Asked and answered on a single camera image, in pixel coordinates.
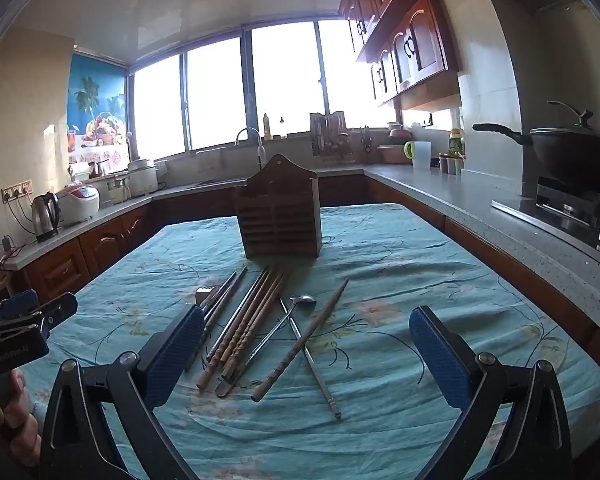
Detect wooden slatted utensil holder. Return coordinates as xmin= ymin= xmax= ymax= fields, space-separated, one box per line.
xmin=233 ymin=154 xmax=323 ymax=261

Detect wall power outlet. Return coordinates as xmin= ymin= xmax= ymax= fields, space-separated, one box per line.
xmin=1 ymin=180 xmax=33 ymax=203

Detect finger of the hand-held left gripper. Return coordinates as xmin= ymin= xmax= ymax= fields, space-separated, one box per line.
xmin=0 ymin=289 xmax=40 ymax=320
xmin=27 ymin=292 xmax=79 ymax=333

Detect steel electric kettle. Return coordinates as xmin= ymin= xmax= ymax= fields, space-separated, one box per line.
xmin=31 ymin=192 xmax=62 ymax=242

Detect pink bowls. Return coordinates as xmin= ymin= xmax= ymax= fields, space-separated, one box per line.
xmin=378 ymin=127 xmax=413 ymax=163

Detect white cooking pot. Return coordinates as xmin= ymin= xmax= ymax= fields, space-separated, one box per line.
xmin=127 ymin=159 xmax=159 ymax=196

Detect white pink rice cooker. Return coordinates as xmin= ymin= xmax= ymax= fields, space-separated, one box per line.
xmin=59 ymin=185 xmax=101 ymax=227

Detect white cup green handle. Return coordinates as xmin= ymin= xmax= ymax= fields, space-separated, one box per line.
xmin=404 ymin=140 xmax=432 ymax=171

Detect curved sink faucet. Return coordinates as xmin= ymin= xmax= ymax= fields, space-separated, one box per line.
xmin=235 ymin=127 xmax=267 ymax=171

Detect wooden lower cabinets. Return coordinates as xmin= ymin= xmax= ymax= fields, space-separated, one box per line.
xmin=22 ymin=177 xmax=600 ymax=376

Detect metal spoon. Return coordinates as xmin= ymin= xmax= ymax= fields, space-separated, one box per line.
xmin=215 ymin=294 xmax=318 ymax=398

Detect grey kitchen countertop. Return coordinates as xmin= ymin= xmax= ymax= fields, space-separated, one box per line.
xmin=2 ymin=165 xmax=600 ymax=311

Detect black wok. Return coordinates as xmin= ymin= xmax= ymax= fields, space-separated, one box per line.
xmin=472 ymin=122 xmax=600 ymax=188

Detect wooden upper cabinets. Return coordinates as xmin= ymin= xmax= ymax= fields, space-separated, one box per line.
xmin=337 ymin=0 xmax=461 ymax=111

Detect wooden chopstick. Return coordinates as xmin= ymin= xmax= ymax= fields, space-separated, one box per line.
xmin=220 ymin=273 xmax=283 ymax=381
xmin=227 ymin=275 xmax=289 ymax=378
xmin=196 ymin=269 xmax=272 ymax=391
xmin=212 ymin=271 xmax=278 ymax=368
xmin=251 ymin=278 xmax=350 ymax=403

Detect kitchen window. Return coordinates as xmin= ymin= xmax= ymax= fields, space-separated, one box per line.
xmin=127 ymin=19 xmax=406 ymax=161

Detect teal floral tablecloth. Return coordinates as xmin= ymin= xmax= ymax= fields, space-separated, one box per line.
xmin=17 ymin=203 xmax=600 ymax=480

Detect wooden knife rack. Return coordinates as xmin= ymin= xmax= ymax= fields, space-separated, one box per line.
xmin=310 ymin=110 xmax=351 ymax=158

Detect gas stove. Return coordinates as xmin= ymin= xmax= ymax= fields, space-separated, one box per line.
xmin=492 ymin=177 xmax=600 ymax=261

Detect cooking oil bottle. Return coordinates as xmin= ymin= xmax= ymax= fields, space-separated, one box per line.
xmin=447 ymin=127 xmax=466 ymax=158

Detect wooden cabinets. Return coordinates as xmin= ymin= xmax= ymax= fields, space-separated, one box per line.
xmin=337 ymin=0 xmax=461 ymax=111
xmin=22 ymin=177 xmax=600 ymax=376

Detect spice jars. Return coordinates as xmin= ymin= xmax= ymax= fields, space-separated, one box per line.
xmin=438 ymin=154 xmax=465 ymax=176

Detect wok lid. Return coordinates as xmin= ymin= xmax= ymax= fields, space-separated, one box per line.
xmin=530 ymin=101 xmax=600 ymax=143

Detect palm tree window blind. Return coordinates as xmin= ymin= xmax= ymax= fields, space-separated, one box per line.
xmin=67 ymin=55 xmax=131 ymax=163

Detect person's left hand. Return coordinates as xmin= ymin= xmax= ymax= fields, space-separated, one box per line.
xmin=0 ymin=367 xmax=43 ymax=468

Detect metal chopstick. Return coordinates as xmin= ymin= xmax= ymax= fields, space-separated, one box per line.
xmin=200 ymin=271 xmax=237 ymax=313
xmin=279 ymin=297 xmax=342 ymax=418
xmin=206 ymin=269 xmax=266 ymax=360
xmin=204 ymin=266 xmax=249 ymax=335

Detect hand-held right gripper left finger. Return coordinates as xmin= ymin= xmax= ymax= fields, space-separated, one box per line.
xmin=39 ymin=304 xmax=206 ymax=480

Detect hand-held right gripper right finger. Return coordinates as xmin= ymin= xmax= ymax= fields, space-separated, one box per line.
xmin=408 ymin=305 xmax=573 ymax=480

